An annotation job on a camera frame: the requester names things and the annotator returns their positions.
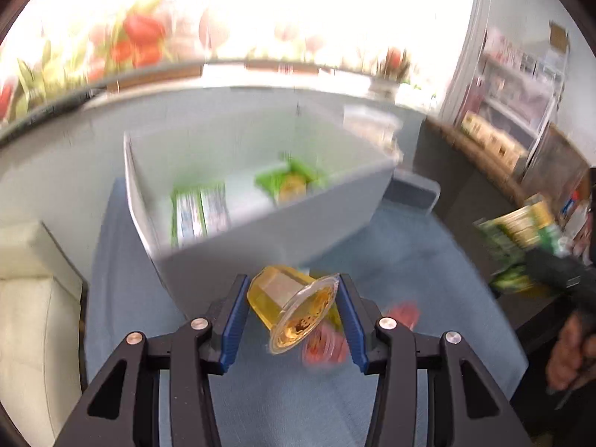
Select white sofa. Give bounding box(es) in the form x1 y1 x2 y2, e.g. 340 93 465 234
0 221 88 443

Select gold green snack packet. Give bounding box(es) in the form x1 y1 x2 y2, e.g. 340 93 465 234
475 199 570 295

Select long green white snack packet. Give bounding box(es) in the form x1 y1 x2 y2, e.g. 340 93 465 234
170 181 231 248

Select yellow jelly cup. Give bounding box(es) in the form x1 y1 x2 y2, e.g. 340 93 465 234
247 265 343 357

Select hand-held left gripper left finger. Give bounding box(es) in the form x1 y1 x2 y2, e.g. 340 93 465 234
51 274 250 447

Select tulip wall poster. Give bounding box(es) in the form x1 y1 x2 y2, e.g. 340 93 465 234
0 0 443 124

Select brown stone counter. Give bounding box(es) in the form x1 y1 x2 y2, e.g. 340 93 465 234
413 116 596 350

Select green seaweed snack packet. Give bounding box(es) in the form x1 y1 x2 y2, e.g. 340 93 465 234
254 158 327 206

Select floral printed packet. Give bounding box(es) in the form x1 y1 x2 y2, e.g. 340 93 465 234
484 30 536 72

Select pink jelly cup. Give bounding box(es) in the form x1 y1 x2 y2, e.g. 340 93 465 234
300 326 348 367
386 302 421 330

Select person's right hand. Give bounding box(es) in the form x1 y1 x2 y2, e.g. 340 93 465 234
546 310 596 394

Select blue tablecloth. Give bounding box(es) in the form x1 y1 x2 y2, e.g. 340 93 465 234
84 177 529 447

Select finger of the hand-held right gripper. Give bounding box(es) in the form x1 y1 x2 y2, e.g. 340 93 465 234
525 247 562 287

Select grey plastic bin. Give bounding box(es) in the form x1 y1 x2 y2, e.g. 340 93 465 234
123 102 401 280

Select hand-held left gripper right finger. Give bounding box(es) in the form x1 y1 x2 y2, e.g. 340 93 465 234
337 274 534 447

